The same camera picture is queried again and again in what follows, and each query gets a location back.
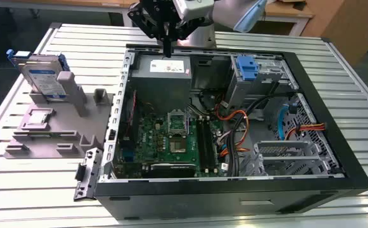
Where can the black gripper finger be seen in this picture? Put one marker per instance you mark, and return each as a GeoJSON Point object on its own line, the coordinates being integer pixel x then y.
{"type": "Point", "coordinates": [170, 47]}
{"type": "Point", "coordinates": [138, 16]}

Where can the hard disk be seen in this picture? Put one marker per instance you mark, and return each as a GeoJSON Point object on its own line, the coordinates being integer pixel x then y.
{"type": "Point", "coordinates": [42, 76]}

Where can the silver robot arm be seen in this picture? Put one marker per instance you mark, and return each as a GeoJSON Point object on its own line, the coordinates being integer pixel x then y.
{"type": "Point", "coordinates": [224, 12]}

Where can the grey metal disk bay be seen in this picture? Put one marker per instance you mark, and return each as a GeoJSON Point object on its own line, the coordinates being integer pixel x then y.
{"type": "Point", "coordinates": [288, 158]}

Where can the grey power supply unit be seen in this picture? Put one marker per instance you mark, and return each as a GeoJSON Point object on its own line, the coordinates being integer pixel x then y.
{"type": "Point", "coordinates": [161, 90]}

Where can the grey metal drive cage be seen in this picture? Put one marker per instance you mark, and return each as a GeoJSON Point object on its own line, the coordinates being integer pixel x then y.
{"type": "Point", "coordinates": [265, 78]}

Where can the locking lever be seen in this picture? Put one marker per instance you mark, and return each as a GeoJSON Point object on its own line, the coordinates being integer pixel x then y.
{"type": "Point", "coordinates": [186, 126]}

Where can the green motherboard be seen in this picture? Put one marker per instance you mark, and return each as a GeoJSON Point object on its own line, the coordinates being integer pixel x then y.
{"type": "Point", "coordinates": [153, 142]}

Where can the black RAM slot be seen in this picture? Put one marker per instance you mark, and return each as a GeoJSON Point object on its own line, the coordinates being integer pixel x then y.
{"type": "Point", "coordinates": [210, 142]}
{"type": "Point", "coordinates": [202, 142]}

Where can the CPU socket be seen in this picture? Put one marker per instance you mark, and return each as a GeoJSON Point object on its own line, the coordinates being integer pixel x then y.
{"type": "Point", "coordinates": [177, 146]}

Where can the wooden desk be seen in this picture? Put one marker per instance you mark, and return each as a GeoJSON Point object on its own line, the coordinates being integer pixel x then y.
{"type": "Point", "coordinates": [305, 14]}

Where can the grey parts rack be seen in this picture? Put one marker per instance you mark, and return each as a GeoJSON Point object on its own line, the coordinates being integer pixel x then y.
{"type": "Point", "coordinates": [66, 140]}

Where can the silver CPU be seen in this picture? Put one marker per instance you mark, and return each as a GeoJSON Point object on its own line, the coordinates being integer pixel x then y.
{"type": "Point", "coordinates": [38, 118]}

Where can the black graphics card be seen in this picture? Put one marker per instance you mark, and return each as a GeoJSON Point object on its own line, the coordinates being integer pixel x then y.
{"type": "Point", "coordinates": [170, 171]}

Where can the green RAM stick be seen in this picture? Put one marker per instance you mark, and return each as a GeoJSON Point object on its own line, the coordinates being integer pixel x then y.
{"type": "Point", "coordinates": [44, 135]}

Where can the brown wooden cabinet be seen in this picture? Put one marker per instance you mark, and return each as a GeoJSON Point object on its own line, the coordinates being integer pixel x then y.
{"type": "Point", "coordinates": [354, 28]}

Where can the black PC case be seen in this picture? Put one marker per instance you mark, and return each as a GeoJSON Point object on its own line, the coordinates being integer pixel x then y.
{"type": "Point", "coordinates": [202, 199]}

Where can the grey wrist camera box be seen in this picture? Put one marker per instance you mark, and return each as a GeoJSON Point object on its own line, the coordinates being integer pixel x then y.
{"type": "Point", "coordinates": [196, 9]}

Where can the grey card retainer bracket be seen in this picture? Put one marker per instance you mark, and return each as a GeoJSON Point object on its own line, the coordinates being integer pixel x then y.
{"type": "Point", "coordinates": [88, 175]}

